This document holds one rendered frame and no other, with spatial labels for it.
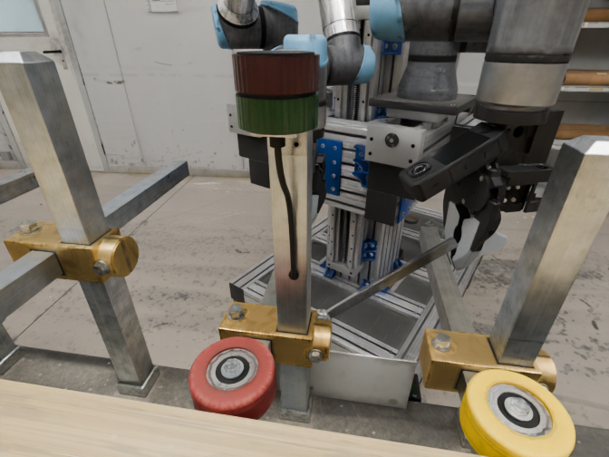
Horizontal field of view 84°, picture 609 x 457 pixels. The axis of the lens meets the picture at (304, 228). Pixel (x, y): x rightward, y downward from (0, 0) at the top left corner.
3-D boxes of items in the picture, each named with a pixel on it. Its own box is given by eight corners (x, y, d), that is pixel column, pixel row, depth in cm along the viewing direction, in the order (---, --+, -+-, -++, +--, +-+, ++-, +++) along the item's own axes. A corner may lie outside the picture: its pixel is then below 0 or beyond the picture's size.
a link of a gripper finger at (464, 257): (502, 277, 45) (524, 216, 40) (461, 283, 44) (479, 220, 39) (487, 264, 47) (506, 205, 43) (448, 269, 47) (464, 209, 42)
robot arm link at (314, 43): (316, 34, 61) (336, 34, 54) (315, 99, 67) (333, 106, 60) (275, 34, 59) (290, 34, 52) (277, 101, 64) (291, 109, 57)
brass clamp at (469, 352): (417, 351, 45) (424, 324, 43) (526, 364, 43) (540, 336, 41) (424, 393, 40) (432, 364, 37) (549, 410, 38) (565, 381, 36)
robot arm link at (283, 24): (304, 51, 107) (304, -1, 101) (263, 51, 103) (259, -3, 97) (292, 50, 117) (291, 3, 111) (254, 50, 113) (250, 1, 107)
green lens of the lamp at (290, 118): (251, 115, 29) (249, 87, 27) (322, 117, 28) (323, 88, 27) (226, 132, 23) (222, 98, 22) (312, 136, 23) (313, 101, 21)
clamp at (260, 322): (235, 327, 48) (231, 300, 45) (331, 339, 46) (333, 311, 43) (220, 360, 43) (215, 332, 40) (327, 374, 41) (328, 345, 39)
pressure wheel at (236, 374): (221, 396, 41) (207, 327, 36) (285, 405, 40) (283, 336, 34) (192, 468, 34) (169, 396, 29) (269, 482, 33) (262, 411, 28)
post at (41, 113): (139, 378, 56) (19, 50, 33) (159, 381, 56) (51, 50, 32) (126, 397, 53) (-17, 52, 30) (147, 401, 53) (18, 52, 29)
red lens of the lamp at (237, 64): (249, 82, 27) (246, 52, 26) (323, 84, 26) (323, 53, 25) (221, 93, 22) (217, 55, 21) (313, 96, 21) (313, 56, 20)
